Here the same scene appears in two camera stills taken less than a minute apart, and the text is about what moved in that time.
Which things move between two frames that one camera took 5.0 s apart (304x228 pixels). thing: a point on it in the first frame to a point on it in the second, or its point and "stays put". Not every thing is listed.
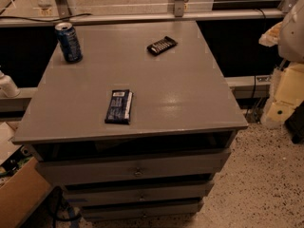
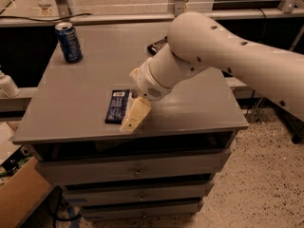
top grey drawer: (90, 168) stays put
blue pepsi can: (69, 42) stays put
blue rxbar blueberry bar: (120, 106) stays put
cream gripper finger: (271, 38) to (135, 73)
